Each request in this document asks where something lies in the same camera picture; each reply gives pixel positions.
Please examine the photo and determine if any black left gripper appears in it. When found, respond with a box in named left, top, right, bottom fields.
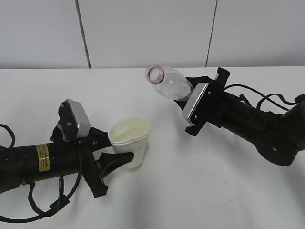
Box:
left=50, top=101, right=134, bottom=198

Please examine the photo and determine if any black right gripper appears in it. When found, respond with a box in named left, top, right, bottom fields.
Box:
left=175, top=67, right=230, bottom=136

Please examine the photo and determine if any clear red-label water bottle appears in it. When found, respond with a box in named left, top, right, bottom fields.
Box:
left=145, top=65, right=193, bottom=102

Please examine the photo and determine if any white paper cup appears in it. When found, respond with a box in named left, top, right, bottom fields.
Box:
left=108, top=116, right=151, bottom=169

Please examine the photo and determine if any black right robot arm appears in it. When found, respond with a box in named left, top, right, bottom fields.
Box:
left=176, top=68, right=305, bottom=166

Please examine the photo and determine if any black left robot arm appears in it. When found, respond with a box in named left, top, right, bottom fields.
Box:
left=0, top=99, right=134, bottom=198

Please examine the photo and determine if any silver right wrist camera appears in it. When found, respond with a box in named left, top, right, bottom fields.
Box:
left=182, top=83, right=209, bottom=127

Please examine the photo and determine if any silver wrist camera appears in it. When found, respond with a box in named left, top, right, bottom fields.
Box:
left=182, top=83, right=209, bottom=127
left=66, top=99, right=91, bottom=138

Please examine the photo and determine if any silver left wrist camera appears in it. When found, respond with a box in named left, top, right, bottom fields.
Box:
left=66, top=99, right=91, bottom=138

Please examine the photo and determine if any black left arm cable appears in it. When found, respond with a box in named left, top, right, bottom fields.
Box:
left=0, top=124, right=84, bottom=219

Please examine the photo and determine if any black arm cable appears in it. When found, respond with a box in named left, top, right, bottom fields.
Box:
left=224, top=83, right=296, bottom=112
left=0, top=124, right=84, bottom=219

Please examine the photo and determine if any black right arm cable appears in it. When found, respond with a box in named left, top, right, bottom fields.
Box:
left=224, top=83, right=296, bottom=112

